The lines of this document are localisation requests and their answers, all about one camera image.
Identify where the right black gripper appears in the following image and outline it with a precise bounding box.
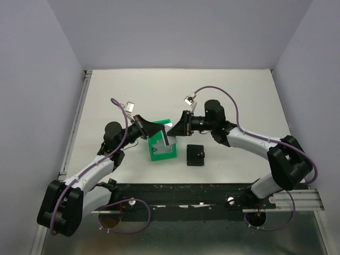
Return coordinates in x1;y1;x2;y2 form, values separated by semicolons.
167;110;215;137

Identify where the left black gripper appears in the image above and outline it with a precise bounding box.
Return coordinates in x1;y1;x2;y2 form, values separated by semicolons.
118;114;165;149

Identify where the white credit card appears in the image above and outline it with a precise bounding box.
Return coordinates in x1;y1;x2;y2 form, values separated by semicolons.
162;123;177;146

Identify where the green plastic bin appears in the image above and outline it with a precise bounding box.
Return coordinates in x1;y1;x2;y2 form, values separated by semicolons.
148;119;177;162

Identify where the black leather card holder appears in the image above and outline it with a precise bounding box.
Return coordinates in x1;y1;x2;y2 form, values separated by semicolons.
186;144;205;166

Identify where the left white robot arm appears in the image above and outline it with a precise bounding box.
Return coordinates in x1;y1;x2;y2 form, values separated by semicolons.
37;115;165;237

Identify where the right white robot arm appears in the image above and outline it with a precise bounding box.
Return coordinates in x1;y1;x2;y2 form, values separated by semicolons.
167;99;312;208

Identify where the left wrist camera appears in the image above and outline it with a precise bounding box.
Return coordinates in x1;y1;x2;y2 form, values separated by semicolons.
122;101;134;121

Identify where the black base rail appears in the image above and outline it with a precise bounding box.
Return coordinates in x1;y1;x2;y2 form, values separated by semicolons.
96;183;276;222

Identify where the aluminium frame rail left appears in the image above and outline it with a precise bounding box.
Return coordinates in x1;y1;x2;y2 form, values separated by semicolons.
57;70;93;181

